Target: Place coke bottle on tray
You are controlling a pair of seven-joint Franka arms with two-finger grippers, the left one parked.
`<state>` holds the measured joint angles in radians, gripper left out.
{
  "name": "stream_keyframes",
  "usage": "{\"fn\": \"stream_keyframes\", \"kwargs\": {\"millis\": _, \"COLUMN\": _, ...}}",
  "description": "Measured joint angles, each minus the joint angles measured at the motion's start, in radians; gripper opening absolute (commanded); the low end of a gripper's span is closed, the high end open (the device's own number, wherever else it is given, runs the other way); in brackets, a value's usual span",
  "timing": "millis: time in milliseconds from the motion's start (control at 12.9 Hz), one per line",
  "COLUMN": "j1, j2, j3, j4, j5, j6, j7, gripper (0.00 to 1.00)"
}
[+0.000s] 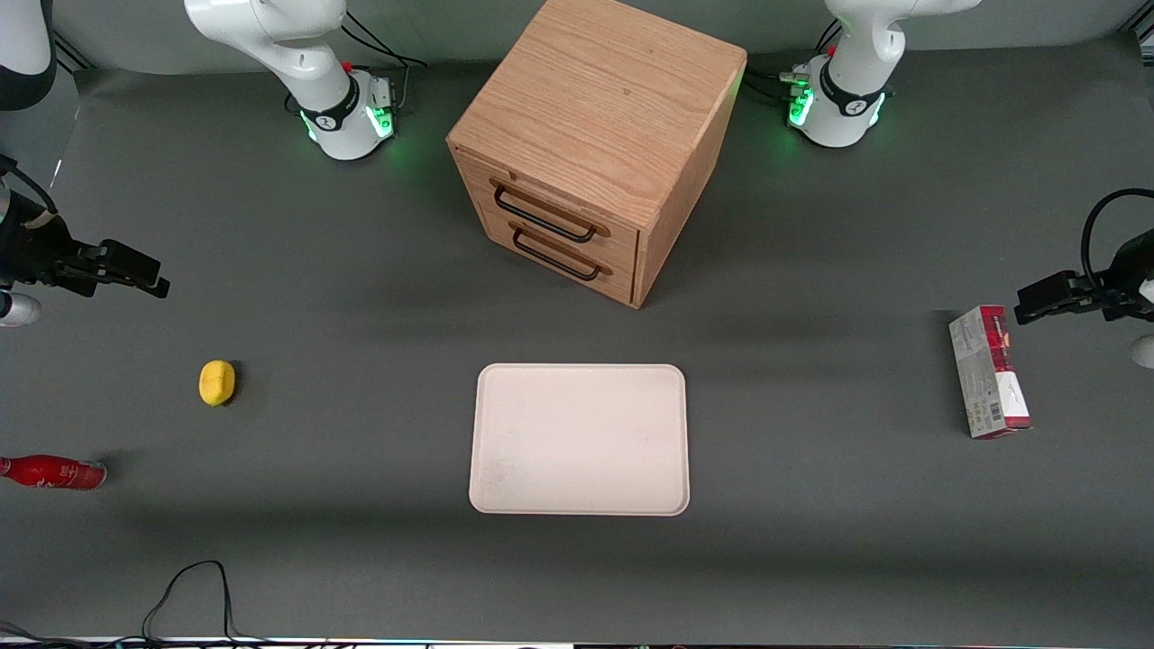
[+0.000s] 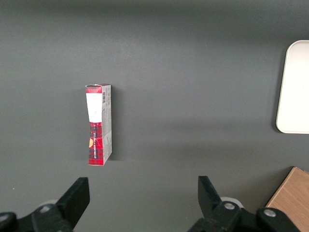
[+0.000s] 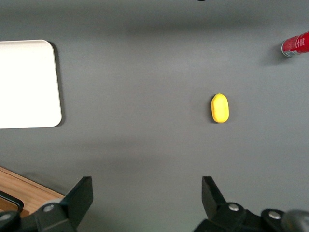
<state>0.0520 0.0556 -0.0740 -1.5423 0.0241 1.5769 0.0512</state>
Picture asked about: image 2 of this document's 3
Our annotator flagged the white rectangular tray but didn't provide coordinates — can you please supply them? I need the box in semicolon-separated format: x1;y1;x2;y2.
275;40;309;134

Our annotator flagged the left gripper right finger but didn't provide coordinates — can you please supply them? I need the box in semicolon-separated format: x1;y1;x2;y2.
187;175;254;232

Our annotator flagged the red plaid carton box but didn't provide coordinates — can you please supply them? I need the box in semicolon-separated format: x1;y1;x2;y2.
84;83;113;167

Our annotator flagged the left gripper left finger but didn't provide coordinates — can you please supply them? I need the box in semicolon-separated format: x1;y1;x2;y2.
31;177;91;232

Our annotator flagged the wooden drawer cabinet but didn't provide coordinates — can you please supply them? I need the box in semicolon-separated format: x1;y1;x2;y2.
265;166;309;229

